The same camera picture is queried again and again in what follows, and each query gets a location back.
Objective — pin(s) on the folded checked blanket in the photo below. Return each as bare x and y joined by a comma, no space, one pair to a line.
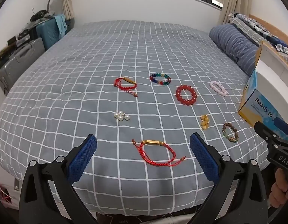
246,28

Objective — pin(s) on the wooden headboard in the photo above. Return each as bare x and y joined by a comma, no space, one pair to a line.
278,28

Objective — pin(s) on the person's right hand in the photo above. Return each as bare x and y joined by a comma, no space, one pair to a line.
280,189

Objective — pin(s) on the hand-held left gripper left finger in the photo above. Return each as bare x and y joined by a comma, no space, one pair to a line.
83,161

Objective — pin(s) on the grey checked bed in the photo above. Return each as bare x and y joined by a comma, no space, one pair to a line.
88,74

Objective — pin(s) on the teal cloth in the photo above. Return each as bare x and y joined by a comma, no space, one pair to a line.
61,25

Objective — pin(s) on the teal suitcase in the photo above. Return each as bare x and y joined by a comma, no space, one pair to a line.
47,33

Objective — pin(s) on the grey suitcase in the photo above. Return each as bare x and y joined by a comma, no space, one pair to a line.
20,56

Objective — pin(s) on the stack of dark boxes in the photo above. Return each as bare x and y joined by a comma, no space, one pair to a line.
15,39

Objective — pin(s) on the blue striped pillow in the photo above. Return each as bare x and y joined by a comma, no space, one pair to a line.
232,44

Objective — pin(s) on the white pearl cluster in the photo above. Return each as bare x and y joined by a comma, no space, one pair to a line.
121,117

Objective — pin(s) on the beige curtain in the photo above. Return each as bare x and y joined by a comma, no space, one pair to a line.
235,0
68,4

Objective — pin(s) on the blue and yellow cardboard box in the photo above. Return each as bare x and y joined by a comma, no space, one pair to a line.
256,107

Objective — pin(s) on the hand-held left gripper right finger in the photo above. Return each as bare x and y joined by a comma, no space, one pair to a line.
204,161

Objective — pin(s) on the dark bag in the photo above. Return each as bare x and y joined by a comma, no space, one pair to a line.
40,14

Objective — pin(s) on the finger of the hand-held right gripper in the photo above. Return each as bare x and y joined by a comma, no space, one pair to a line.
283,126
263,129

